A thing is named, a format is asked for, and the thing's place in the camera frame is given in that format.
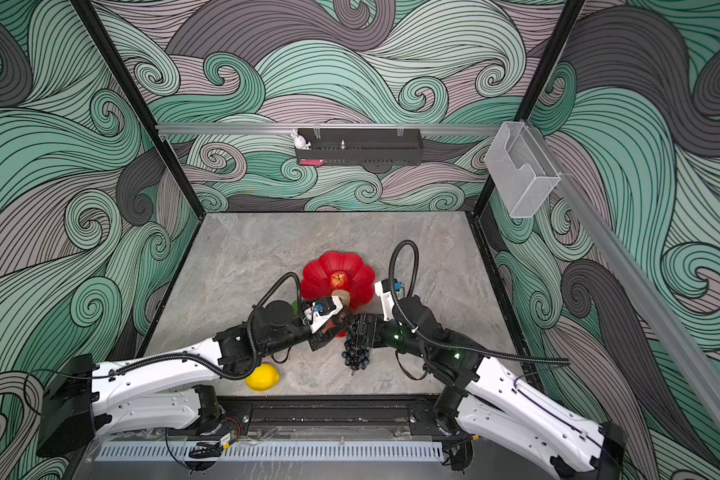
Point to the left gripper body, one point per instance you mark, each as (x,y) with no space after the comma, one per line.
(317,340)

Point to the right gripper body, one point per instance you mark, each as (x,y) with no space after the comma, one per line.
(387,334)

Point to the dark purple fake grapes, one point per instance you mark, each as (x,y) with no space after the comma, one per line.
(356,358)

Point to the red flower-shaped fruit bowl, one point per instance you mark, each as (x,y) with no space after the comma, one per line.
(315,282)

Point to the small yellow fake pear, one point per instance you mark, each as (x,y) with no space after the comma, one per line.
(339,280)

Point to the cream fake pear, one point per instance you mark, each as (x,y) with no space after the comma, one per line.
(343,296)

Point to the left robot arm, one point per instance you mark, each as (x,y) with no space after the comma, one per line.
(85,399)

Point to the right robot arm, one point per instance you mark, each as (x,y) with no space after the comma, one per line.
(481,397)

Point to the yellow fake lemon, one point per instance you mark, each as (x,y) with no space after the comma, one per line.
(263,378)

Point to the pink object on shelf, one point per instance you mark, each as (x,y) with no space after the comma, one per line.
(313,163)

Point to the white rabbit figurine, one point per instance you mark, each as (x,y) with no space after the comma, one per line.
(299,141)

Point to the white slotted cable duct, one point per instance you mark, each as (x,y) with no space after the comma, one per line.
(287,451)

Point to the black wall shelf tray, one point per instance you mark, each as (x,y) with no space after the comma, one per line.
(375,149)

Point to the clear acrylic wall box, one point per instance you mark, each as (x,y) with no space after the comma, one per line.
(522,167)

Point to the aluminium wall rail back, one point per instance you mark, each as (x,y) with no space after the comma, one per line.
(244,128)

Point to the aluminium wall rail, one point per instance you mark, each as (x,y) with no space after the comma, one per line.
(244,128)
(701,375)

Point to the aluminium wall rail right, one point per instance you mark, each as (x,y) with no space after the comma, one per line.
(701,375)

